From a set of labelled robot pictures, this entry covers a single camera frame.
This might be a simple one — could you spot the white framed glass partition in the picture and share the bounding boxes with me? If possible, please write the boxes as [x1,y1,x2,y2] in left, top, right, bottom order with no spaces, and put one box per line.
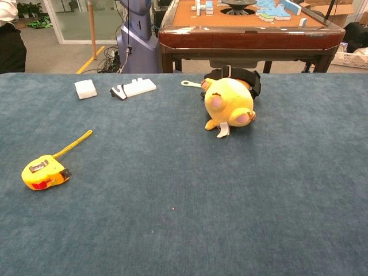
[43,0,121,45]

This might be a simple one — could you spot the yellow plush toy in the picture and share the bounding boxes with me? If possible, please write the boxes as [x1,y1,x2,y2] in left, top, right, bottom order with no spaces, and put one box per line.
[200,77,256,139]

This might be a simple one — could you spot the brown mahjong table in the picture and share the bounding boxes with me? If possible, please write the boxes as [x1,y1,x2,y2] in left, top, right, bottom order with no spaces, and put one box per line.
[158,0,346,74]

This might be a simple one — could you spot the purple robot base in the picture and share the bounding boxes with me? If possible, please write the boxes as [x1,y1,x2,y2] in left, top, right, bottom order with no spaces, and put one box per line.
[116,0,162,74]

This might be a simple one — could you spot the white notched plastic block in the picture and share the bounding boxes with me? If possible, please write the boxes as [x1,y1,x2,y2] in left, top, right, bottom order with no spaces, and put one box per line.
[109,77,158,101]

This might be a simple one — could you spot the wooden pole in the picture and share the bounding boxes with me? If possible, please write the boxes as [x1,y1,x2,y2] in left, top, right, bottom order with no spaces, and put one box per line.
[87,0,98,61]

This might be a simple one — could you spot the white foam block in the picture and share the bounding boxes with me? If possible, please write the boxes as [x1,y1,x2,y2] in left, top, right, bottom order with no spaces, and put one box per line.
[74,79,98,100]

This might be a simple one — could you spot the white blue tile cluster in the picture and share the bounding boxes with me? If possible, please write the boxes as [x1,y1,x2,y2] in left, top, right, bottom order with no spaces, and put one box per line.
[191,0,215,17]

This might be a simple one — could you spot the blue table cloth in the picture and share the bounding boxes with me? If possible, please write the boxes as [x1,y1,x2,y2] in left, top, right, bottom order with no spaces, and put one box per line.
[0,72,368,276]

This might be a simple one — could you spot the person in white shirt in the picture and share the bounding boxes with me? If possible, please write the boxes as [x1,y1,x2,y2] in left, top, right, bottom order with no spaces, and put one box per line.
[0,0,28,74]

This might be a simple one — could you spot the black strap bag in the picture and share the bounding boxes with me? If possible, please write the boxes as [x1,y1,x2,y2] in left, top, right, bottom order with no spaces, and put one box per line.
[204,68,262,100]

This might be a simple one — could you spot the potted green plants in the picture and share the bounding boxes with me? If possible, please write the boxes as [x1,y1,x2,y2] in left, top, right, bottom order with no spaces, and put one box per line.
[16,2,44,18]

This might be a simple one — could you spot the hanging cable with connector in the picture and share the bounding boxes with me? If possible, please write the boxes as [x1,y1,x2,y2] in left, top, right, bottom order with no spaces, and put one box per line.
[118,0,133,74]

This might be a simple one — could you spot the blue mahjong tile stack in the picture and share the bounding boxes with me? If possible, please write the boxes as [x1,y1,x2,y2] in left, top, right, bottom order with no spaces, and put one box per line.
[255,0,302,22]

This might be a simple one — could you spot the black round table hub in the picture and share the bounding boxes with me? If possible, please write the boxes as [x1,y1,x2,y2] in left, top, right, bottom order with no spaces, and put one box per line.
[220,0,257,16]

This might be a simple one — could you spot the yellow tape measure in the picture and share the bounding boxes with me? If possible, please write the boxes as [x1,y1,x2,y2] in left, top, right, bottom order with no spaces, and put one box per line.
[21,129,93,191]

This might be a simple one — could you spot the black antenna rod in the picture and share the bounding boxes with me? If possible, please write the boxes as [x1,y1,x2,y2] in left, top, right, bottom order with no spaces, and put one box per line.
[324,0,336,22]

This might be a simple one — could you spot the cardboard box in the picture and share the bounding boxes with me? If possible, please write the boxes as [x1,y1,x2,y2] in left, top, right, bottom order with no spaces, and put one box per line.
[298,0,357,28]

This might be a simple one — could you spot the cream plastic spoon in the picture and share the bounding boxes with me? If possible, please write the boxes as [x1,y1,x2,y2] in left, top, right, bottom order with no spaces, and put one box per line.
[181,80,204,89]

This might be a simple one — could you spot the white plastic basket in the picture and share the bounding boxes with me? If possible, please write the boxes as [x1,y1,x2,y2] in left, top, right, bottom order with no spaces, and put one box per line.
[330,42,368,70]

